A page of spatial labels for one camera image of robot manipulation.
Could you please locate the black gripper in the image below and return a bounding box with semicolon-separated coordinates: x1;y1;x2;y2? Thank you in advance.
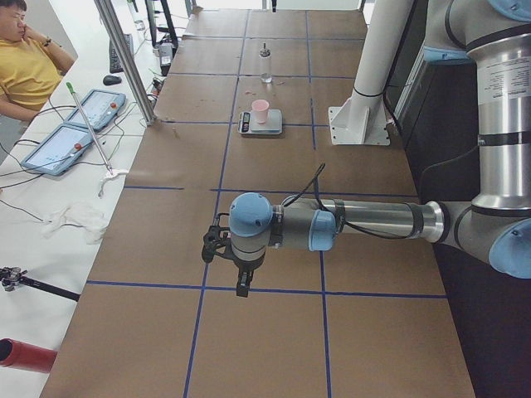
233;255;265;298

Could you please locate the grabber stick green handle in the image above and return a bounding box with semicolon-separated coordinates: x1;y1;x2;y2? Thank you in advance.
66;82;129;181

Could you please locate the black keyboard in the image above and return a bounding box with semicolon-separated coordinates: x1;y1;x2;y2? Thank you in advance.
108;32;134;75

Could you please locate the aluminium frame post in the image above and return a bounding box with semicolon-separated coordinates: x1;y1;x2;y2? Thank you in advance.
94;0;155;126

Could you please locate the red cylinder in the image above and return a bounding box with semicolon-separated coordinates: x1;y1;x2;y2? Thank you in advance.
1;338;57;373

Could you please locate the near blue teach pendant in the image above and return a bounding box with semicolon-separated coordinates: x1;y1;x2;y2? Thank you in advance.
21;124;94;177

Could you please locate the far blue teach pendant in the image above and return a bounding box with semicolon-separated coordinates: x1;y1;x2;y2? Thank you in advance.
80;89;126;132

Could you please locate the pink plastic cup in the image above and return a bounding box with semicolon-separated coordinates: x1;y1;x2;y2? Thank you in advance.
251;99;270;124

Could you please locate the white crumpled cloth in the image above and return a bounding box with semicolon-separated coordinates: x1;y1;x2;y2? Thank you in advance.
41;201;109;245

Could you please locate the blue teach pendant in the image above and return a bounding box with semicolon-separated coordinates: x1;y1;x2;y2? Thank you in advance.
80;89;126;132
21;124;94;177

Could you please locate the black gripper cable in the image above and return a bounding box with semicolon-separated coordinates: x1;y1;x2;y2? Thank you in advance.
281;163;424;240

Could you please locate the clear glass sauce bottle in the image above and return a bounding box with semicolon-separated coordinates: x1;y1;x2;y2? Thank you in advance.
259;42;273;84

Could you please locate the person in yellow shirt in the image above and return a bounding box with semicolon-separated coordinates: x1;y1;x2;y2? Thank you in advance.
1;1;75;122

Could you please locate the white pedestal column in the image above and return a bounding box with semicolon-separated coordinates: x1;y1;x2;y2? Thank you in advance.
329;0;414;146

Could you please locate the black computer mouse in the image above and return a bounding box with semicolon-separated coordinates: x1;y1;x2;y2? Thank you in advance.
102;75;122;86

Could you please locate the silver digital kitchen scale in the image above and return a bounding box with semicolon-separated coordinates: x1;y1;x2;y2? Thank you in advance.
237;109;283;136

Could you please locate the black tripod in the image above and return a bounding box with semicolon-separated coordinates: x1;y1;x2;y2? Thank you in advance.
1;267;80;302

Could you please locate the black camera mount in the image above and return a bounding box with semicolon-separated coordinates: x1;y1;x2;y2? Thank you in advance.
201;212;232;264

